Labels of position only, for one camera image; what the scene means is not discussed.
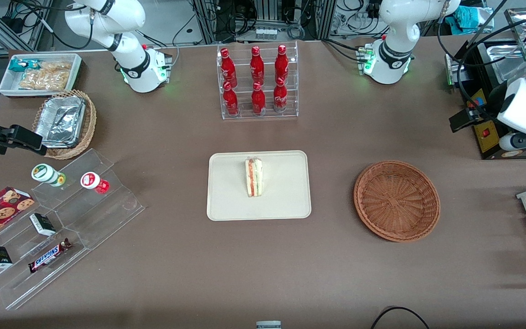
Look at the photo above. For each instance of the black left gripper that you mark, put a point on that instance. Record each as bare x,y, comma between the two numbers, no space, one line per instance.
494,98

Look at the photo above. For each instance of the triangular sandwich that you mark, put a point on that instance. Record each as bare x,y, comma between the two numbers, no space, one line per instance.
254,178

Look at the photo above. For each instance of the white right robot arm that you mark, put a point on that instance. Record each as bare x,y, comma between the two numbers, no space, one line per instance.
139,68

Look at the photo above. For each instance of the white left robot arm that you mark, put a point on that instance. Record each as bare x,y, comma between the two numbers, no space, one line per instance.
395,55

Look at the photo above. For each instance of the oval tan wicker basket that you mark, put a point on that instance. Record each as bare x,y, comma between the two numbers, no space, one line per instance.
90,119

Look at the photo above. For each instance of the round brown wicker basket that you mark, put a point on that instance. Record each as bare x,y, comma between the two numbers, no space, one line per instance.
395,201

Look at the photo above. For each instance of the beige plastic tray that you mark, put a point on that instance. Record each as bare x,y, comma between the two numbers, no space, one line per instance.
286,192

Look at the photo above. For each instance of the black hot food display case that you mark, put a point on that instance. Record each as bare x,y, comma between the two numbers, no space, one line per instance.
489,137

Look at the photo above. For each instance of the green lid yogurt cup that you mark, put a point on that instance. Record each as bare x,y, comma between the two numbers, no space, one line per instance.
44,172

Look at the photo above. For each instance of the stacked aluminium foil trays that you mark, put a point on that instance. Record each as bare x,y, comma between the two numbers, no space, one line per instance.
62,121

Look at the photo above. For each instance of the white rectangular snack bin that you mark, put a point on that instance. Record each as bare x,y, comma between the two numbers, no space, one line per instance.
8,84

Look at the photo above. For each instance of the clear bag of crackers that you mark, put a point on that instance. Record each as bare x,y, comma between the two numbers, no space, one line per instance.
46,77

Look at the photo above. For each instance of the teal snack packet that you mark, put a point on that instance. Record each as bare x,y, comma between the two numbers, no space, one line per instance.
18,65

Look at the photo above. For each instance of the red lid yogurt cup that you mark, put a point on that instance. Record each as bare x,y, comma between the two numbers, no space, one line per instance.
90,180

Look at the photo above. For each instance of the teal plastic bag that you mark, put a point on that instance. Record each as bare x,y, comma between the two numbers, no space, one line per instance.
468,18

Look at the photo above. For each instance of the clear acrylic tiered stand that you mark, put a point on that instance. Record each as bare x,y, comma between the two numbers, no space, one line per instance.
103,214

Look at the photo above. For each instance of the Snickers chocolate bar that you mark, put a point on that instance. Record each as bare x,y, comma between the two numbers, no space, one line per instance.
48,256

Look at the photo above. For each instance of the red cola bottle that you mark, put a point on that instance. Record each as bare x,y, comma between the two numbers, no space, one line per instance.
228,68
257,66
281,66
230,100
258,99
280,97

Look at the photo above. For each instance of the clear acrylic bottle rack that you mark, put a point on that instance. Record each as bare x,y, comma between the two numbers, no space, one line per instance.
244,116

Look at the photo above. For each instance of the small grey device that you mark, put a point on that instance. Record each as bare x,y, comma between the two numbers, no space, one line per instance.
268,325

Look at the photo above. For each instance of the aluminium frame rack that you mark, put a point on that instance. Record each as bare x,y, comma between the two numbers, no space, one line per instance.
206,23

